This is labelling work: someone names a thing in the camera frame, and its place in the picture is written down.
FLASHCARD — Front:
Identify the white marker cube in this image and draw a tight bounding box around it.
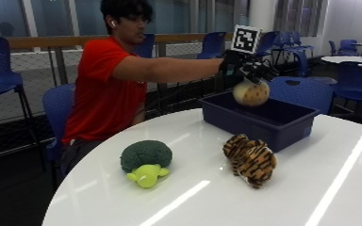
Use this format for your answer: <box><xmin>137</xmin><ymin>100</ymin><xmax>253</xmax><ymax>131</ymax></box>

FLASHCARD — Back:
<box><xmin>230</xmin><ymin>24</ymin><xmax>264</xmax><ymax>55</ymax></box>

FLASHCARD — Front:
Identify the the person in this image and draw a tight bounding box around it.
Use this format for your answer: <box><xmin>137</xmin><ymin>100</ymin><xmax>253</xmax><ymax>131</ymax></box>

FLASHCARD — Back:
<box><xmin>60</xmin><ymin>0</ymin><xmax>226</xmax><ymax>177</ymax></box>

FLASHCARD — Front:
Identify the striped tiger plush toy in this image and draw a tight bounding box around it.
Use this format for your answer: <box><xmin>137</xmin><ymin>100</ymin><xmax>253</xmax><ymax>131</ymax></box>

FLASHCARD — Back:
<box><xmin>224</xmin><ymin>134</ymin><xmax>280</xmax><ymax>189</ymax></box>

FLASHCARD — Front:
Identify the green broccoli plush toy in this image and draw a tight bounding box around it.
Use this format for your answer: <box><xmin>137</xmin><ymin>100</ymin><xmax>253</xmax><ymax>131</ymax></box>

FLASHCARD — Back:
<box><xmin>120</xmin><ymin>139</ymin><xmax>174</xmax><ymax>189</ymax></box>

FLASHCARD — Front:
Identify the beige spotted plush toy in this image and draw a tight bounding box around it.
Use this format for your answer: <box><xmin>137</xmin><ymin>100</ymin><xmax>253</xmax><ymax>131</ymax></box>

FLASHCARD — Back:
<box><xmin>232</xmin><ymin>78</ymin><xmax>272</xmax><ymax>108</ymax></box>

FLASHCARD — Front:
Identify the white round table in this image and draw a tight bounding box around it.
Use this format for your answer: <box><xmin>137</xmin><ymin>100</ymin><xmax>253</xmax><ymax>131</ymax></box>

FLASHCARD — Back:
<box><xmin>321</xmin><ymin>55</ymin><xmax>362</xmax><ymax>65</ymax></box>

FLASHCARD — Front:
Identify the dark blue plastic bin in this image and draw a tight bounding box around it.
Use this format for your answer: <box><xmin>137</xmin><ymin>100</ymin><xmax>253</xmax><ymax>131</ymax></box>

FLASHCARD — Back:
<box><xmin>200</xmin><ymin>91</ymin><xmax>322</xmax><ymax>153</ymax></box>

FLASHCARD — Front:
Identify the wooden railing with mesh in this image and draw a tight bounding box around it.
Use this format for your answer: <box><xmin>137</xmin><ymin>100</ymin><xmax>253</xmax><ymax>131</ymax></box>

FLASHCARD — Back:
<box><xmin>0</xmin><ymin>32</ymin><xmax>249</xmax><ymax>161</ymax></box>

